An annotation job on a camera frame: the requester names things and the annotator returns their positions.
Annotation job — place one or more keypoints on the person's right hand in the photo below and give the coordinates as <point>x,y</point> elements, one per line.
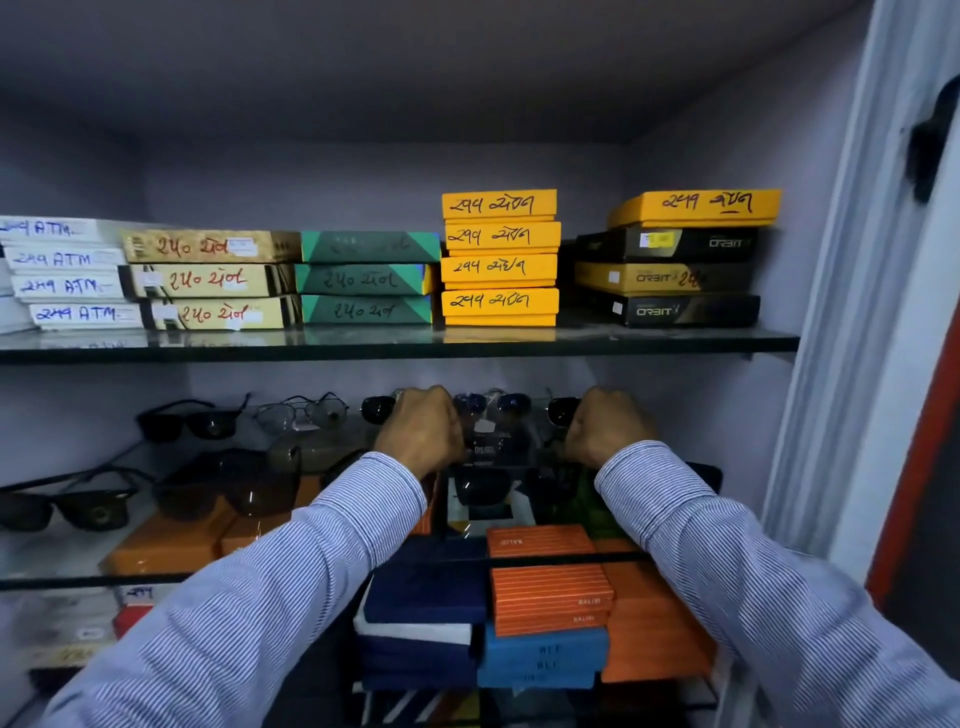
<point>611,424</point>

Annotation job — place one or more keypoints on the person's left hand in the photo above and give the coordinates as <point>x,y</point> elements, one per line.
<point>420,431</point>

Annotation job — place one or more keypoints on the person's right fingers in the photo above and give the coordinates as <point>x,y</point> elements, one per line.
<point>575,439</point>

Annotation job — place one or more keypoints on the person's left fingers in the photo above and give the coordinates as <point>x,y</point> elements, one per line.
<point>452,439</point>

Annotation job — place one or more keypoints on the black eyewear box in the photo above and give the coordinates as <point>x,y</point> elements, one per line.
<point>510,446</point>

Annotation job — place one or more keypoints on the person's left forearm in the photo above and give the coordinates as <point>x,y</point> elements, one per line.
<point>247,600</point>

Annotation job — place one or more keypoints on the person's right forearm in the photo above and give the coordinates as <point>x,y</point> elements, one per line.
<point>757,600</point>

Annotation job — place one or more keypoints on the dark round sunglasses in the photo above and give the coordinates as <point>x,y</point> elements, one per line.
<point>377,409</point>
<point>561,411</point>

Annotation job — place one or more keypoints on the black sunglasses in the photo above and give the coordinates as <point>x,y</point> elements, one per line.
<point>480,486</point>
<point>94,510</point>
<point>202,424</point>

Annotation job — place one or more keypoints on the green packet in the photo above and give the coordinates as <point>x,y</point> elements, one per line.
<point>589,499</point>

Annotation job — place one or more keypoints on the blue lens sunglasses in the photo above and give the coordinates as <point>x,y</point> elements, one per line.
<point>514,405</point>

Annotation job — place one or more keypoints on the white and black box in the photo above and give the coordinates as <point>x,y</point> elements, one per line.
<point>487,517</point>

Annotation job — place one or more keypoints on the orange striped box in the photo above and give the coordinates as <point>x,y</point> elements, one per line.
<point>555,626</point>
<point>540,541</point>
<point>551,592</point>

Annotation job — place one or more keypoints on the glass shelf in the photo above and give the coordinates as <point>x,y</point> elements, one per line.
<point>67,551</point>
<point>375,343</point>

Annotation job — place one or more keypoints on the navy blue box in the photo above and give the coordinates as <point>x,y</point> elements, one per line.
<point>427,589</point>

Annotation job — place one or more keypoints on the green box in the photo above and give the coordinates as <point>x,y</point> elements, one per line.
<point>366,309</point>
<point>367,247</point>
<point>364,279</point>

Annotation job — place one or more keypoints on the yellow and black box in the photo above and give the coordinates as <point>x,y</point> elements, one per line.
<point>660,278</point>

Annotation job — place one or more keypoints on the large brown sunglasses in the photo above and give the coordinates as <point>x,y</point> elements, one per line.
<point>262,487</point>

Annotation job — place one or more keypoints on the large orange box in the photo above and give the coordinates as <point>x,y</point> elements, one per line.
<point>652,622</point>

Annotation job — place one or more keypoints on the white and navy box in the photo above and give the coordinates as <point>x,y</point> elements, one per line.
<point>412,645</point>

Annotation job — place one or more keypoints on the plain orange box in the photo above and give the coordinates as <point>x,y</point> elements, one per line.
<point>255,529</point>
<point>172,544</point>

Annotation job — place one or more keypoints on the wide yellow handwritten box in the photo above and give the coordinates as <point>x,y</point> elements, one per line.
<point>697,204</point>

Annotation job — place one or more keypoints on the beige gold box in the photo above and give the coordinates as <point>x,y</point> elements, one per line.
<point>217,313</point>
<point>206,280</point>
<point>202,246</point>

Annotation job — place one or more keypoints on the diagonal striped box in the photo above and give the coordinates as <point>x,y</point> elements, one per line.
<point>420,709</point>

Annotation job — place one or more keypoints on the small white labelled box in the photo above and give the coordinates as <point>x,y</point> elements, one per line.
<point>142,595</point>

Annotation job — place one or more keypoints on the white handwritten box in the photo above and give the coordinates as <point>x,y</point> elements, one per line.
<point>67,286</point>
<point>64,259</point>
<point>45,229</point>
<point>82,314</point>

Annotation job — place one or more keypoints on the white cabinet door frame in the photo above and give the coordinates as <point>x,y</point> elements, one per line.
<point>847,300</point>

